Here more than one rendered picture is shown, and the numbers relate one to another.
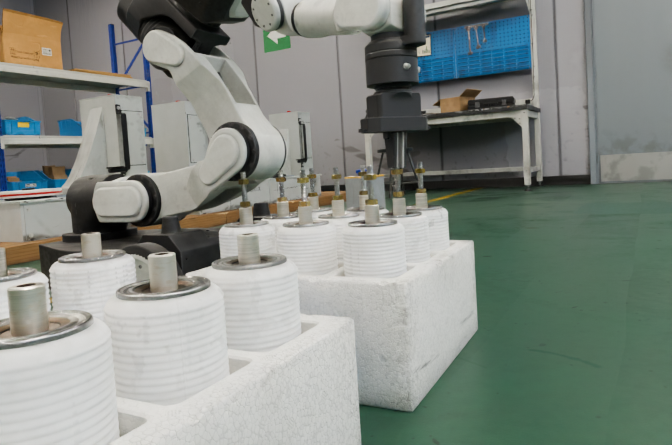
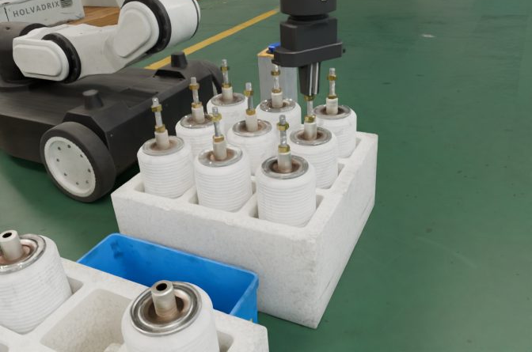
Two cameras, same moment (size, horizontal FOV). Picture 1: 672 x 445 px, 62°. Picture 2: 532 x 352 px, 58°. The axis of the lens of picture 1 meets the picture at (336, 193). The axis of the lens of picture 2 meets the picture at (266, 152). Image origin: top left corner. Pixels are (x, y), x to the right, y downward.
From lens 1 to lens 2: 34 cm
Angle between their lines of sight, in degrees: 24
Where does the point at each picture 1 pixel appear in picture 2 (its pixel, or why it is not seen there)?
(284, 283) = (200, 339)
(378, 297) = (289, 247)
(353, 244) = (266, 193)
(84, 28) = not seen: outside the picture
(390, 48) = not seen: outside the picture
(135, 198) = (54, 60)
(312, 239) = (227, 179)
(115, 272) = (39, 277)
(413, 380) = (317, 307)
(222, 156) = (134, 32)
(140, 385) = not seen: outside the picture
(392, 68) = (309, 0)
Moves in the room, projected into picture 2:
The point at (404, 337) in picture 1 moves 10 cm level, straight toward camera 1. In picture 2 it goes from (311, 280) to (312, 332)
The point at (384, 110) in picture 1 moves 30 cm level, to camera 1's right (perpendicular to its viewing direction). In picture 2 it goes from (298, 44) to (492, 31)
